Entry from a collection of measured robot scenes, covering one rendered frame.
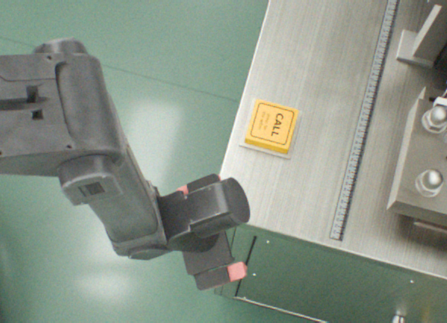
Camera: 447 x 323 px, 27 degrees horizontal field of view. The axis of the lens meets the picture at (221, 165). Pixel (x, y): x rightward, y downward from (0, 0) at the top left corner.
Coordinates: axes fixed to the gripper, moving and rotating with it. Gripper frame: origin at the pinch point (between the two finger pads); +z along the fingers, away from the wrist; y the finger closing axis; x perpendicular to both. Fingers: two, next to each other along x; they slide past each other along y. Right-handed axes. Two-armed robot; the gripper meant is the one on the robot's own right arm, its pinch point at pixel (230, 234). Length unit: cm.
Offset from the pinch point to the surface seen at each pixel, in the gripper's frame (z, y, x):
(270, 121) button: 16.4, 18.3, -4.0
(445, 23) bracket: 19.0, 23.1, -33.7
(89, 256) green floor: 78, 23, 74
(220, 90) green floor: 99, 58, 37
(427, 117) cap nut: 15.3, 9.6, -27.5
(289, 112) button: 18.1, 19.0, -7.0
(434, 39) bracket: 24.2, 23.2, -30.6
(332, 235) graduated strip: 20.9, -1.0, -7.2
